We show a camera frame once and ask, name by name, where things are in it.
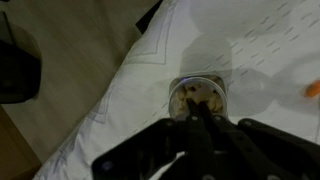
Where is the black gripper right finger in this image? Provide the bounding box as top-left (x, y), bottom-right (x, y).
top-left (198, 99), bottom-right (320, 180)

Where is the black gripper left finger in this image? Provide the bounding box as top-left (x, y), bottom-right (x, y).
top-left (91, 98), bottom-right (201, 180)

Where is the small glass jar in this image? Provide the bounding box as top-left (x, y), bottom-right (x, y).
top-left (167, 74), bottom-right (230, 122)

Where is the white quilted duvet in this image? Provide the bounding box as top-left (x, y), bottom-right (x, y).
top-left (33, 0), bottom-right (320, 180)

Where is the wooden dresser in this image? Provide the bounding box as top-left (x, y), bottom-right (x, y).
top-left (0, 105), bottom-right (43, 180)

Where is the black robot table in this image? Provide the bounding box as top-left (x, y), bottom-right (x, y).
top-left (0, 38), bottom-right (43, 105)

